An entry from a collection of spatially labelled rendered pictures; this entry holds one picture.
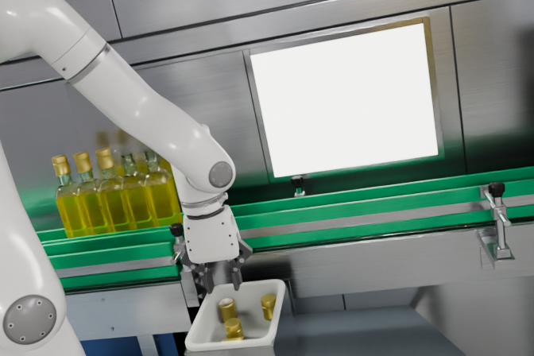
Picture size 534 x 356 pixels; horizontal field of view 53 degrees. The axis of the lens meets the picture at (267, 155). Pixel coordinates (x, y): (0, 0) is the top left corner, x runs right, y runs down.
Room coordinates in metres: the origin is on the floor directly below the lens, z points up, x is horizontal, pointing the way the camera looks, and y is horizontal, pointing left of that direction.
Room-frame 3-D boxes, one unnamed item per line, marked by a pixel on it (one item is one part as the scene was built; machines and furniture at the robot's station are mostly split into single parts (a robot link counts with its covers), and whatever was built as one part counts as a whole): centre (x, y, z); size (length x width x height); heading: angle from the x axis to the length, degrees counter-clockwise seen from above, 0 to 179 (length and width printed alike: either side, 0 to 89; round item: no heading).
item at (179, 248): (1.09, 0.21, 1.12); 0.17 x 0.03 x 0.12; 169
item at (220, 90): (1.32, 0.02, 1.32); 0.90 x 0.03 x 0.34; 79
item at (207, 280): (0.98, 0.17, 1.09); 0.03 x 0.03 x 0.07; 81
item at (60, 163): (1.27, 0.49, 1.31); 0.04 x 0.04 x 0.04
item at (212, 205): (0.97, 0.13, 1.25); 0.09 x 0.08 x 0.03; 81
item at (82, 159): (1.26, 0.43, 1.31); 0.04 x 0.04 x 0.04
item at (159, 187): (1.23, 0.27, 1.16); 0.06 x 0.06 x 0.21; 80
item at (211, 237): (0.97, 0.14, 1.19); 0.10 x 0.07 x 0.11; 81
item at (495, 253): (0.96, -0.42, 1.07); 0.17 x 0.05 x 0.23; 169
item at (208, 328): (0.97, 0.12, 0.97); 0.22 x 0.17 x 0.09; 169
